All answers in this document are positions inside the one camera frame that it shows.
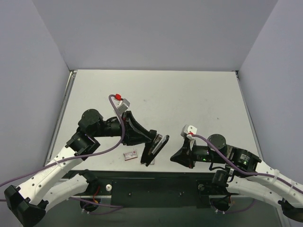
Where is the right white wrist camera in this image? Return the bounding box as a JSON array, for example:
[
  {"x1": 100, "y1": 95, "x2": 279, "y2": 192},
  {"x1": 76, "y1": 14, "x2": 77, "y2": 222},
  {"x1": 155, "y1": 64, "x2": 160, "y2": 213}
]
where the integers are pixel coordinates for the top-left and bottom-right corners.
[{"x1": 180, "y1": 124, "x2": 197, "y2": 140}]

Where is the red white staple box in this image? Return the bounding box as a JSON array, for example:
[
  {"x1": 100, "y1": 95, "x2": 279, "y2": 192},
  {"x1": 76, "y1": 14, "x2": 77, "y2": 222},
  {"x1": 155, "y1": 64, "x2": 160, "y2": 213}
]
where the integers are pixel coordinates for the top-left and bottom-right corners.
[{"x1": 123, "y1": 150, "x2": 138, "y2": 161}]

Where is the black stapler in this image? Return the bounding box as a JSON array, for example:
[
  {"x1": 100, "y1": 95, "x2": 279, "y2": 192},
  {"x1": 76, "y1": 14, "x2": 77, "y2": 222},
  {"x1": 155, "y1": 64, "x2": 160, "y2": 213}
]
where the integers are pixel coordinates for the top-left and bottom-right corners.
[{"x1": 140, "y1": 134, "x2": 169, "y2": 166}]

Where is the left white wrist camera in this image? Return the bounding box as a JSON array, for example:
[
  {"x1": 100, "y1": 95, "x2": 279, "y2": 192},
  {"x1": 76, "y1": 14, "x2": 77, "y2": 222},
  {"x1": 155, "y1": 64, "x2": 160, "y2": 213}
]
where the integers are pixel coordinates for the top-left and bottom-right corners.
[{"x1": 116, "y1": 98, "x2": 130, "y2": 115}]

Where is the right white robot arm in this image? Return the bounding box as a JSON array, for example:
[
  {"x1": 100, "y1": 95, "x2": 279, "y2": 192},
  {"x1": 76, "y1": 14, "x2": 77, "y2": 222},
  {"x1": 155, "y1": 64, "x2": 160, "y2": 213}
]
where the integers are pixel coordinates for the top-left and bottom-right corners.
[{"x1": 170, "y1": 132, "x2": 303, "y2": 222}]

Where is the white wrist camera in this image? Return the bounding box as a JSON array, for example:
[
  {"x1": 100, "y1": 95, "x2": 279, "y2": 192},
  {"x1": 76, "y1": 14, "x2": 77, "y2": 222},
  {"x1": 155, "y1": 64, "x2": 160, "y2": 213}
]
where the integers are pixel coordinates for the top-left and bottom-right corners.
[
  {"x1": 180, "y1": 124, "x2": 197, "y2": 140},
  {"x1": 116, "y1": 98, "x2": 130, "y2": 115}
]

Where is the aluminium rail frame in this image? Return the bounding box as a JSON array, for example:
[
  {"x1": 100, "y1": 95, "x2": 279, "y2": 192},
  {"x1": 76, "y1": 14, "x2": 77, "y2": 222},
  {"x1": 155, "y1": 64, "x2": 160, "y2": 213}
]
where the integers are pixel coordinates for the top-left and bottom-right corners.
[{"x1": 45, "y1": 70, "x2": 77, "y2": 165}]

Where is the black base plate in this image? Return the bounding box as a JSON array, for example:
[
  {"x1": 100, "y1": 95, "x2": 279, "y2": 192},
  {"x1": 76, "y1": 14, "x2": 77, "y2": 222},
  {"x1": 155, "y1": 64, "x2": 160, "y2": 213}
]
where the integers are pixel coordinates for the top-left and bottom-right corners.
[{"x1": 80, "y1": 171, "x2": 229, "y2": 208}]

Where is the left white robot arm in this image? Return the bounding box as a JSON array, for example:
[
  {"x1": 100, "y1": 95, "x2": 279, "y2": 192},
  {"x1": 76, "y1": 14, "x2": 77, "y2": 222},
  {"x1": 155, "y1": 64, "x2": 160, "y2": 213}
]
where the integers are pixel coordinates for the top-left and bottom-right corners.
[{"x1": 4, "y1": 109, "x2": 162, "y2": 227}]

